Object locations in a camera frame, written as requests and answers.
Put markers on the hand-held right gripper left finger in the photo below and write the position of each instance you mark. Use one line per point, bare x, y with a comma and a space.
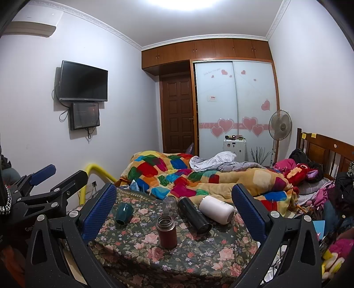
99, 214

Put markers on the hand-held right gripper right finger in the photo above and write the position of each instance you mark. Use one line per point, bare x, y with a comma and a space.
249, 214

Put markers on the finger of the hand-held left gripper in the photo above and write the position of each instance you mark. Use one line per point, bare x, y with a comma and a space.
43, 172
72, 182

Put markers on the teal ceramic cup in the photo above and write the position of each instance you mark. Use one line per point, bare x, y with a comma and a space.
123, 214

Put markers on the white thermos cup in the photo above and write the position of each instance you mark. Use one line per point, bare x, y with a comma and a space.
215, 209

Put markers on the black thermos cup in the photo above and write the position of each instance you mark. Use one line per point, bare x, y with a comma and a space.
192, 214

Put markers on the brown thermos cup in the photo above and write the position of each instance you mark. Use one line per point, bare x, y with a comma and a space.
167, 234

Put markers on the clear glass cup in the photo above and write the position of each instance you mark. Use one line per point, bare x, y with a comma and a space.
170, 206

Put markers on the yellow padded bar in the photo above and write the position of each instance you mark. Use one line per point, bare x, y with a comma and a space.
95, 169

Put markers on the dried grass decoration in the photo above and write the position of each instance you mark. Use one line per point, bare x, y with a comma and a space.
261, 156

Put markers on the grey striped cloth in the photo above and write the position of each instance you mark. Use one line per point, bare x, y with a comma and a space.
218, 162

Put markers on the pink clothing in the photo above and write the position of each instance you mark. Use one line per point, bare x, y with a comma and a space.
284, 165

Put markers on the red plush toy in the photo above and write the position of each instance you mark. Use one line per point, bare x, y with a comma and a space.
300, 173

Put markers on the white floor appliance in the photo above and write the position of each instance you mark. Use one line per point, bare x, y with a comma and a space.
234, 149

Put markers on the floral tablecloth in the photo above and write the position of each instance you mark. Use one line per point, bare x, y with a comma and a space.
193, 257

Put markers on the blue book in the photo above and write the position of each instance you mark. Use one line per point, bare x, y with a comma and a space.
320, 231

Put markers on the black bag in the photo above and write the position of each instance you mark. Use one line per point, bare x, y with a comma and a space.
298, 155

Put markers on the colourful patchwork quilt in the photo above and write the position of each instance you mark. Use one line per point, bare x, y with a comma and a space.
171, 174

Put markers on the standing electric fan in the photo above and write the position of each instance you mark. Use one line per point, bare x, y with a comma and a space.
280, 124

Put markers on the black jacket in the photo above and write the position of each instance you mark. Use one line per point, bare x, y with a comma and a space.
343, 191

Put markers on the yellow plush slippers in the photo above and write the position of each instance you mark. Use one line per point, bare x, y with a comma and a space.
333, 263

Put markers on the wooden bed headboard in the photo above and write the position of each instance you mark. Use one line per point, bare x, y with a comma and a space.
326, 151

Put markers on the heart-print sliding door wardrobe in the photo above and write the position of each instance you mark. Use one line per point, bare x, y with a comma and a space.
237, 102

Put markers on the brown wooden door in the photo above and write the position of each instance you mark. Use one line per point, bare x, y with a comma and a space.
177, 113

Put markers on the white air conditioner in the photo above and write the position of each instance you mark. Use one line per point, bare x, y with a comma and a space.
33, 29

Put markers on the wooden overhead cabinet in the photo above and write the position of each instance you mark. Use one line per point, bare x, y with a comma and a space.
204, 51

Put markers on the small black wall monitor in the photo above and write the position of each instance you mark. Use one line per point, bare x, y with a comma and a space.
84, 115

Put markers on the black wall television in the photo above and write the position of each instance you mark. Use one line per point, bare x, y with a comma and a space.
83, 81

